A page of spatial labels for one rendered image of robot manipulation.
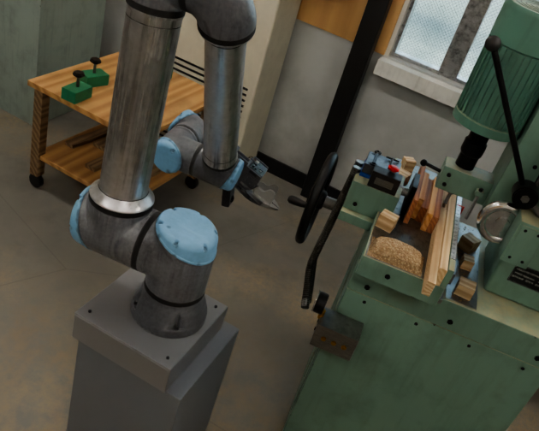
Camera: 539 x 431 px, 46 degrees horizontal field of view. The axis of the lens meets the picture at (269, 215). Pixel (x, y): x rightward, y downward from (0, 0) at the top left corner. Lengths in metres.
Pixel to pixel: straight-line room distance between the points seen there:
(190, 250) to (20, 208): 1.63
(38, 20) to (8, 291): 1.37
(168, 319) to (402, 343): 0.67
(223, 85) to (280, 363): 1.38
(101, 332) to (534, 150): 1.13
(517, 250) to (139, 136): 0.94
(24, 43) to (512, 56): 2.45
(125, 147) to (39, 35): 2.01
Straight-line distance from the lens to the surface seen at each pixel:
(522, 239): 1.65
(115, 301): 1.63
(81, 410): 1.83
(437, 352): 1.84
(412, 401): 1.98
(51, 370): 2.30
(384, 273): 1.58
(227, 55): 1.30
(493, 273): 1.81
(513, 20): 1.59
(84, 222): 1.51
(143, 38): 1.28
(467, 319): 1.76
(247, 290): 2.73
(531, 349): 1.82
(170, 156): 1.66
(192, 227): 1.46
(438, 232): 1.70
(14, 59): 3.51
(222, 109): 1.42
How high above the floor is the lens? 1.76
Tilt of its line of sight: 33 degrees down
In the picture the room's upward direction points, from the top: 18 degrees clockwise
